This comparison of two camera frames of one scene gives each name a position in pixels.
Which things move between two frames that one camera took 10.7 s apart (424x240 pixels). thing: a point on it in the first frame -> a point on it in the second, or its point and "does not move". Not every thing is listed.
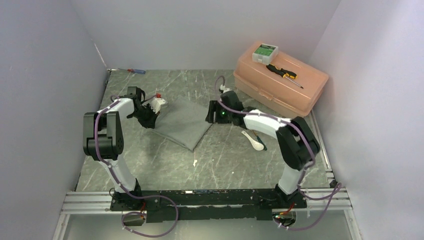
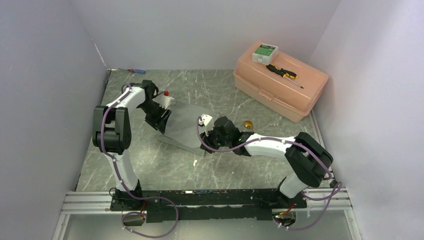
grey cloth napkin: (185, 122) does not move
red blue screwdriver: (137, 71) does not move
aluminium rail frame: (329, 200) does not move
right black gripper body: (222, 116) -> (214, 141)
